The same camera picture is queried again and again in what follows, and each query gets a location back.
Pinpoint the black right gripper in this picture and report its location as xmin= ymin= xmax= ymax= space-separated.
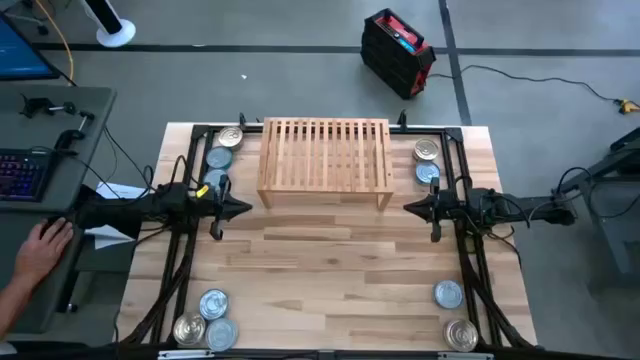
xmin=403 ymin=176 xmax=470 ymax=245

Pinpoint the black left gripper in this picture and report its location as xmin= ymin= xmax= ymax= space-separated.
xmin=197 ymin=173 xmax=254 ymax=242

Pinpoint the silver lidded tin can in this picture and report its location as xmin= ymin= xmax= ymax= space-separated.
xmin=432 ymin=279 xmax=465 ymax=311
xmin=205 ymin=317 xmax=240 ymax=352
xmin=414 ymin=160 xmax=442 ymax=186
xmin=205 ymin=145 xmax=234 ymax=171
xmin=203 ymin=168 xmax=229 ymax=190
xmin=198 ymin=288 xmax=230 ymax=321

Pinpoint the gold lidded tin can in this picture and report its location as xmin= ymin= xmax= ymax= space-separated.
xmin=412 ymin=137 xmax=440 ymax=162
xmin=172 ymin=312 xmax=207 ymax=347
xmin=217 ymin=125 xmax=245 ymax=150
xmin=442 ymin=318 xmax=480 ymax=353

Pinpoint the wooden slatted shelf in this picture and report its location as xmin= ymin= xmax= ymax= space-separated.
xmin=256 ymin=117 xmax=396 ymax=211

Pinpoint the person's forearm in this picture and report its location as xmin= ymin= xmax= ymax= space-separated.
xmin=0 ymin=272 xmax=36 ymax=341

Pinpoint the black box beside desk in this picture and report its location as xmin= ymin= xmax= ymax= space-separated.
xmin=74 ymin=197 xmax=145 ymax=241

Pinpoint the white printed paper sheet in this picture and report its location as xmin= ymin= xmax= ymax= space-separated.
xmin=94 ymin=180 xmax=151 ymax=201

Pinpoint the red and black equipment case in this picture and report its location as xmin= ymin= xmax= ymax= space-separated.
xmin=359 ymin=7 xmax=437 ymax=101

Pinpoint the grey desk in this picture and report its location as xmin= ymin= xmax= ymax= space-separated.
xmin=0 ymin=84 xmax=118 ymax=335

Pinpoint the black desk clamp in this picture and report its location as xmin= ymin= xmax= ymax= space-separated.
xmin=19 ymin=93 xmax=79 ymax=120
xmin=53 ymin=109 xmax=96 ymax=151

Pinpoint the person's hand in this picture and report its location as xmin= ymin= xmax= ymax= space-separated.
xmin=13 ymin=216 xmax=75 ymax=290

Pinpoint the backlit black keyboard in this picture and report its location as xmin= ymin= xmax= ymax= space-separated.
xmin=0 ymin=148 xmax=55 ymax=203

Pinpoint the lit computer monitor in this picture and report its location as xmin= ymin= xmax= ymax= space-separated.
xmin=0 ymin=10 xmax=62 ymax=82

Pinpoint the chair leg with caster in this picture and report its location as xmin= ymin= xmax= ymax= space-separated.
xmin=0 ymin=0 xmax=50 ymax=37

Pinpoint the silver metal bracket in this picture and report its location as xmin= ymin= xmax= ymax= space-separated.
xmin=157 ymin=349 xmax=216 ymax=360
xmin=437 ymin=351 xmax=495 ymax=360

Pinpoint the black floor cable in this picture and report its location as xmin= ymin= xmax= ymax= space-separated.
xmin=427 ymin=63 xmax=624 ymax=105

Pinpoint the black metal cart frame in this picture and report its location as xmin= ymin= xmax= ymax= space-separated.
xmin=549 ymin=127 xmax=640 ymax=294

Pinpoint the white pedestal stand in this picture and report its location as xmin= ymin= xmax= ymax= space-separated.
xmin=79 ymin=0 xmax=137 ymax=49

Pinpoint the yellow cable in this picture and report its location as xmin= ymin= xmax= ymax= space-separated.
xmin=33 ymin=0 xmax=76 ymax=87

